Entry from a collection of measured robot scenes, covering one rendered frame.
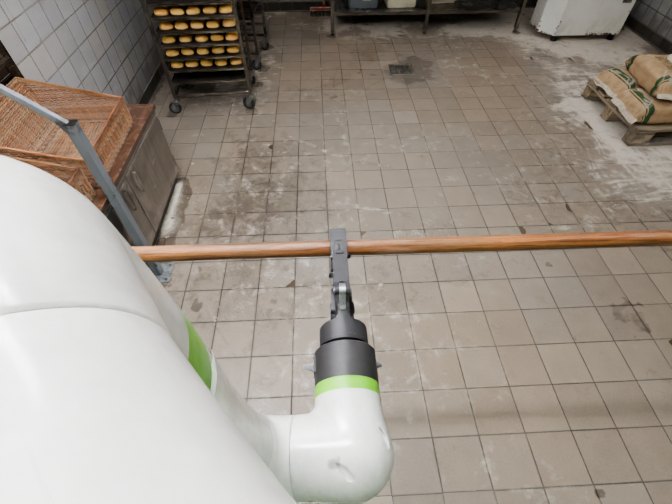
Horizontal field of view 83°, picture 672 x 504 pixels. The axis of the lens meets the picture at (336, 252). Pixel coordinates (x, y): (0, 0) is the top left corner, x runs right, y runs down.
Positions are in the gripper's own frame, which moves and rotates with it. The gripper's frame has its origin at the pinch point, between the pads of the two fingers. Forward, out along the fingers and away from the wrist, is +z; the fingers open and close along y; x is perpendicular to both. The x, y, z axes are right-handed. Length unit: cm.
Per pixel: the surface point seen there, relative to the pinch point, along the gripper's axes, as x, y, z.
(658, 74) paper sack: 246, 74, 223
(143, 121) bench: -101, 61, 150
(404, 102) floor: 72, 117, 270
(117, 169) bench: -102, 61, 108
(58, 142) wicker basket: -139, 60, 131
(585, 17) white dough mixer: 281, 92, 392
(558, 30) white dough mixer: 258, 104, 392
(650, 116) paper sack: 243, 96, 203
